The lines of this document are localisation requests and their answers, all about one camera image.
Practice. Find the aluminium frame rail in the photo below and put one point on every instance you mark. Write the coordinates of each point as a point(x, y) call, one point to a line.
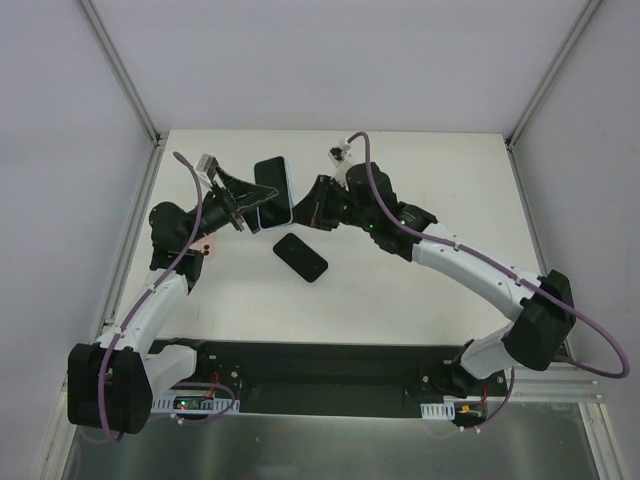
point(559, 384)

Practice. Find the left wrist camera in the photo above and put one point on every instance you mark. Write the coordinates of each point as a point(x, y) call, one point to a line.
point(206, 168)

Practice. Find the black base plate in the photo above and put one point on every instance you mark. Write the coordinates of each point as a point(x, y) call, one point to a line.
point(315, 379)

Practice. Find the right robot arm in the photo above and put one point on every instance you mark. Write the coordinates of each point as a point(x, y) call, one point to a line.
point(538, 324)

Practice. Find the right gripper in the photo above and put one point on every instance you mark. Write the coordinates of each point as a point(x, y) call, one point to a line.
point(318, 201)

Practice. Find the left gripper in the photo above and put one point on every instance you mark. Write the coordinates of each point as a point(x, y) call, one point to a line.
point(228, 201)

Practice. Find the pink phone case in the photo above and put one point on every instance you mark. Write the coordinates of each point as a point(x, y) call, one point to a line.
point(207, 249)

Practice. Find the white cable duct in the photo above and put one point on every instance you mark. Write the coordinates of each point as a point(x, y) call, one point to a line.
point(194, 405)
point(444, 411)

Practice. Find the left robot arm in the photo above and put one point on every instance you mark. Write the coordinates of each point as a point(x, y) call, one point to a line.
point(114, 381)

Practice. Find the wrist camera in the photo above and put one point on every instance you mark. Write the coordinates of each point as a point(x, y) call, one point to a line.
point(206, 168)
point(340, 155)

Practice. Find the right white cable duct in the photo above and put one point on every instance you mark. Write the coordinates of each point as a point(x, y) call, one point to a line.
point(444, 411)

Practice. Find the left white cable duct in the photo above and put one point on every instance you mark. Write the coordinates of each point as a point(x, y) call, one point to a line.
point(194, 405)

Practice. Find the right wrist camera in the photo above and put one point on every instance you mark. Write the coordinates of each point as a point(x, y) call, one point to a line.
point(340, 155)

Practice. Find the black phone case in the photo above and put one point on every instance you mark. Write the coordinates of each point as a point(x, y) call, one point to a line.
point(300, 257)

